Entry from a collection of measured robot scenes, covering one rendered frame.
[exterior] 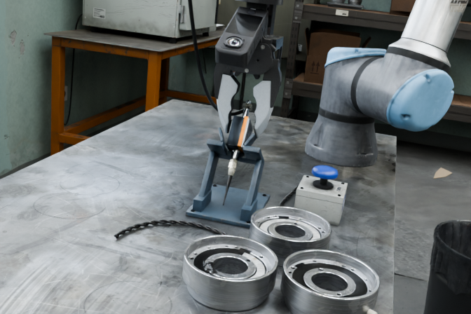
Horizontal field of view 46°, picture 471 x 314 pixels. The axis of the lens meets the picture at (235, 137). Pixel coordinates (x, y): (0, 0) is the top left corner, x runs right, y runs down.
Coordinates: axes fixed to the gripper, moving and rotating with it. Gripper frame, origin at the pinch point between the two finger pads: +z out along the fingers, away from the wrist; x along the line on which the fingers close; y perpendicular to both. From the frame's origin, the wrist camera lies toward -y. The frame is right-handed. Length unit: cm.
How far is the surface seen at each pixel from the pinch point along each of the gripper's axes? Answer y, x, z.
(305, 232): -12.5, -12.7, 9.0
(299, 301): -28.4, -14.4, 9.4
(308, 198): -1.6, -11.6, 8.6
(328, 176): 0.0, -14.0, 5.1
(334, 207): -1.7, -15.7, 9.1
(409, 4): 325, -34, -16
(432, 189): 267, -65, 92
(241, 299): -29.7, -8.6, 10.0
